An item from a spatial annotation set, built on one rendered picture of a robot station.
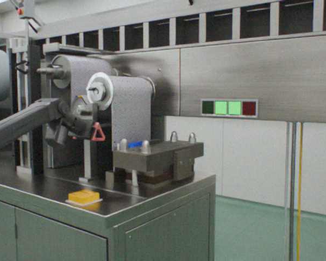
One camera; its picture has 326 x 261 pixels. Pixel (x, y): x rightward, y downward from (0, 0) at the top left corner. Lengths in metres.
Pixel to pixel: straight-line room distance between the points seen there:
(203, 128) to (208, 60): 2.74
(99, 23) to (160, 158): 0.90
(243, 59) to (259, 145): 2.56
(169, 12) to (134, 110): 0.48
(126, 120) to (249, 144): 2.66
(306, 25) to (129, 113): 0.75
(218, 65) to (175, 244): 0.72
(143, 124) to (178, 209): 0.40
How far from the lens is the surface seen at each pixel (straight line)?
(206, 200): 1.48
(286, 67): 1.34
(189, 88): 1.51
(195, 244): 1.48
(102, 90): 1.34
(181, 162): 1.34
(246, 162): 3.97
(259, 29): 1.48
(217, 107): 1.43
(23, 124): 0.99
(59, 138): 1.13
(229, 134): 4.02
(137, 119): 1.45
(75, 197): 1.13
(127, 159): 1.25
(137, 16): 1.72
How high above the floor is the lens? 1.24
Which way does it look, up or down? 5 degrees down
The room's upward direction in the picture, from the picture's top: straight up
